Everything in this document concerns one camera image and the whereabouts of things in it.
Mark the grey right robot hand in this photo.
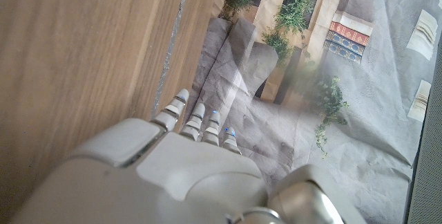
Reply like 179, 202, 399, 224
10, 88, 367, 224

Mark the printed fabric backdrop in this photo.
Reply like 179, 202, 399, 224
182, 0, 442, 224

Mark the grey tape strip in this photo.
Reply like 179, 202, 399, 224
150, 0, 193, 120

